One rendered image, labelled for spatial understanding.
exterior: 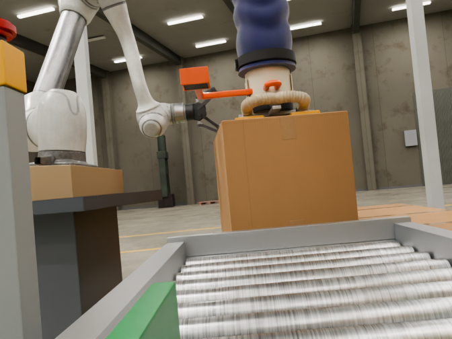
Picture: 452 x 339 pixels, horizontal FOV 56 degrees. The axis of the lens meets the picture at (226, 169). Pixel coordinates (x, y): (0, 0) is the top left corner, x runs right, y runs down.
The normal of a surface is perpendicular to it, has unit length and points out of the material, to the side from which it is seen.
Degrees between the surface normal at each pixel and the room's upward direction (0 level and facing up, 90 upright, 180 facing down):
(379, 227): 90
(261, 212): 90
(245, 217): 90
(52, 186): 90
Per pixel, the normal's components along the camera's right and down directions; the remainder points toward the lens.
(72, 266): -0.28, 0.00
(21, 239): 1.00, -0.09
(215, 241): -0.03, -0.03
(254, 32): -0.23, -0.22
